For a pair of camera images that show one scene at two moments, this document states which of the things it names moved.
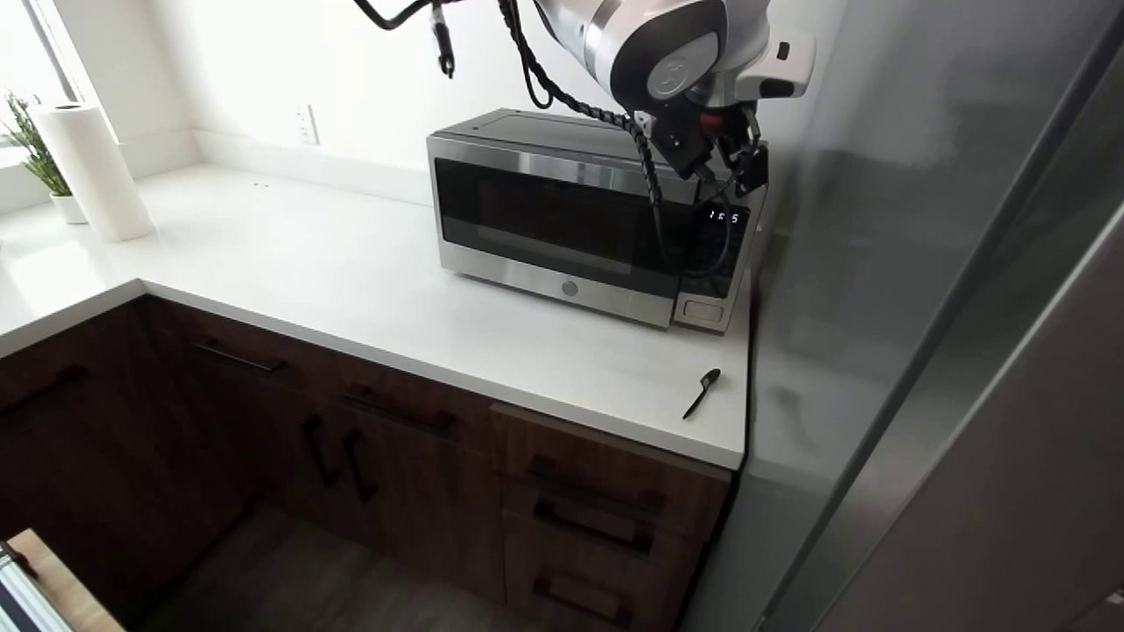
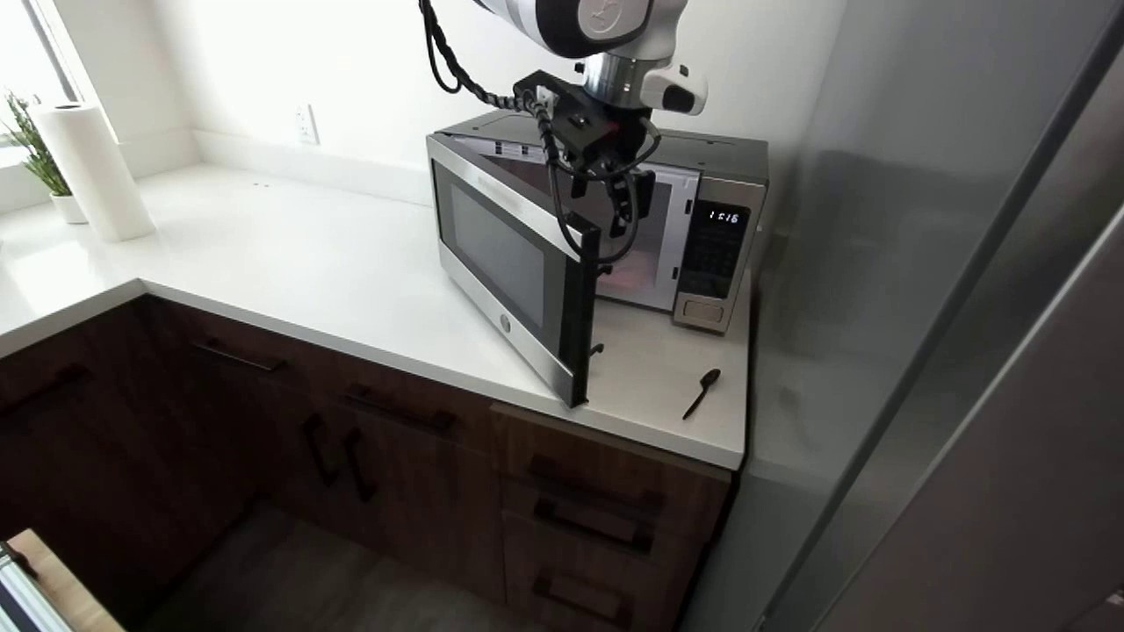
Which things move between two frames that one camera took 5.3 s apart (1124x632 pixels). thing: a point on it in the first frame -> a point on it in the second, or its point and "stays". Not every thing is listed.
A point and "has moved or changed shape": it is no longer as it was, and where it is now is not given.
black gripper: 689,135 -> 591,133
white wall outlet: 308,123 stays
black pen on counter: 703,384 stays
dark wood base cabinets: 148,442 stays
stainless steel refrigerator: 935,366 stays
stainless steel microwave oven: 580,217 has moved or changed shape
